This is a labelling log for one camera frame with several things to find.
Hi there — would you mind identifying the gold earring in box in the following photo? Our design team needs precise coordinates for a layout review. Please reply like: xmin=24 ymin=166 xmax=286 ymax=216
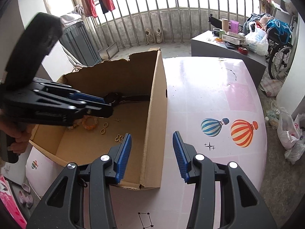
xmin=115 ymin=134 xmax=124 ymax=143

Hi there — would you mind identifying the brown cardboard box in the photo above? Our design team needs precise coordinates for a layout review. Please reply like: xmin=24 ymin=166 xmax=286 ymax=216
xmin=30 ymin=48 xmax=168 ymax=190

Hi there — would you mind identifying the person's left hand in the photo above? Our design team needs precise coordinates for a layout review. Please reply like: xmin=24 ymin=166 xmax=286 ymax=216
xmin=1 ymin=110 xmax=36 ymax=155

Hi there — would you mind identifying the pair of beige shoes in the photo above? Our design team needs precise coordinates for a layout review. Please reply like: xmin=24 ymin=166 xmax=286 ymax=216
xmin=145 ymin=28 xmax=163 ymax=44

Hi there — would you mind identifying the mixed bead necklace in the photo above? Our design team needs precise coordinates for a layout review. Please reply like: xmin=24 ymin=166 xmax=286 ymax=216
xmin=66 ymin=117 xmax=83 ymax=130

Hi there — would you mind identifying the grey cabinet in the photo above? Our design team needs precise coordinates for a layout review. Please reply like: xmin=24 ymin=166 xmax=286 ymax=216
xmin=59 ymin=13 xmax=101 ymax=66

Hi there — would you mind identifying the orange bead bracelet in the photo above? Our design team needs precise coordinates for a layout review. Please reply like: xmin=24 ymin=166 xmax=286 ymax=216
xmin=81 ymin=115 xmax=99 ymax=130

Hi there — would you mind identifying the metal balcony railing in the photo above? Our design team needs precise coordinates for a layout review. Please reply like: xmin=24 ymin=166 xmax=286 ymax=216
xmin=83 ymin=0 xmax=263 ymax=50

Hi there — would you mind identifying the white plastic bag on floor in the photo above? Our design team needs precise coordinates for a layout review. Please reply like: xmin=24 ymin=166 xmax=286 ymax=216
xmin=277 ymin=107 xmax=304 ymax=164

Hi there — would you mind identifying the grey side table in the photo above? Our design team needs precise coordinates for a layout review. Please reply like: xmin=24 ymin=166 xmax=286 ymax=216
xmin=191 ymin=31 xmax=267 ymax=88

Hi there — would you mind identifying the white plastic bag on table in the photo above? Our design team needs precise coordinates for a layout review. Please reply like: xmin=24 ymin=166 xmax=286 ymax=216
xmin=245 ymin=21 xmax=269 ymax=56

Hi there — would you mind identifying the wheelchair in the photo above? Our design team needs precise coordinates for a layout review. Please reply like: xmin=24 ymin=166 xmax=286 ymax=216
xmin=242 ymin=13 xmax=295 ymax=80

